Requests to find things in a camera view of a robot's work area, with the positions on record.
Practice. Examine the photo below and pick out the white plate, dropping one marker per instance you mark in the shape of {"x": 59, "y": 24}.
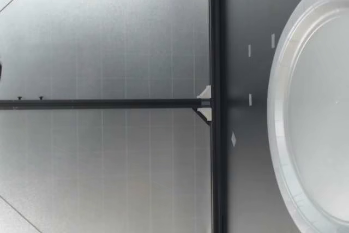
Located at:
{"x": 313, "y": 113}

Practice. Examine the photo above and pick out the black frame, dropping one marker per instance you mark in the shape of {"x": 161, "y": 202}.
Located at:
{"x": 216, "y": 53}

